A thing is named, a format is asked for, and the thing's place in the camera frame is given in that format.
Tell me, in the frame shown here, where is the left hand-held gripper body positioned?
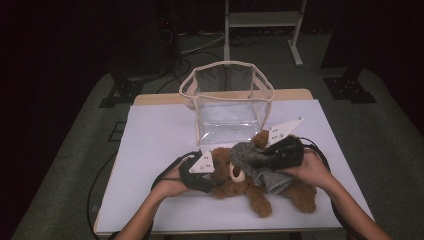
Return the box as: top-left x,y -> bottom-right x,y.
178,149 -> 218,194

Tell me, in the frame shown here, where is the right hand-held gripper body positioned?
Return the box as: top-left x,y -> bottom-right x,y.
261,116 -> 305,171

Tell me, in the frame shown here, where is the grey knitted cloth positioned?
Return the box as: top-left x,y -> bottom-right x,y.
229,141 -> 296,196

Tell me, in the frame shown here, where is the brown teddy bear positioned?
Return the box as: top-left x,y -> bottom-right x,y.
210,129 -> 318,220

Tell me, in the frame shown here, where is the clear plastic bag beige trim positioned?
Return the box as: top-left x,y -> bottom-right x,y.
178,60 -> 276,147

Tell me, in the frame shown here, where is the person's right hand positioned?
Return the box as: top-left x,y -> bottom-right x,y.
281,149 -> 335,194

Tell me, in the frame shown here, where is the person's left hand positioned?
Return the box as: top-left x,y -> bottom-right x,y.
151,162 -> 192,202

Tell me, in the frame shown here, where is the white table sheet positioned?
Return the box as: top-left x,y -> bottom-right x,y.
95,99 -> 375,233

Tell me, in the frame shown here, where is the wooden table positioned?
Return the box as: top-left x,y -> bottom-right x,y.
93,88 -> 378,236

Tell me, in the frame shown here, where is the black stand base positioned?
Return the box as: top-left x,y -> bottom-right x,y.
98,74 -> 145,109
322,68 -> 378,105

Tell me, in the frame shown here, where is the dark floor plate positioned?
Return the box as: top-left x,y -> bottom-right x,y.
107,121 -> 128,143

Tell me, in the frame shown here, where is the white metal stand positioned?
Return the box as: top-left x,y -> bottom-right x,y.
223,0 -> 308,68

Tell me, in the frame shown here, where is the left hand-held gripper black cable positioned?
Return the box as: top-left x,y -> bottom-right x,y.
87,150 -> 203,240

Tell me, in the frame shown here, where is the hand-held gripper black cable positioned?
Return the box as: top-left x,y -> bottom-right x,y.
87,150 -> 203,240
297,136 -> 368,240

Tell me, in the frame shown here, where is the right hand-held gripper black cable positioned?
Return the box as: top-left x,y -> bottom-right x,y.
297,136 -> 368,240

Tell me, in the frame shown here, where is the black floor cable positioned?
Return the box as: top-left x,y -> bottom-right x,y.
155,57 -> 193,95

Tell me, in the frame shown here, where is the white floor cable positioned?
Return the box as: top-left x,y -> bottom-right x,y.
179,31 -> 226,56

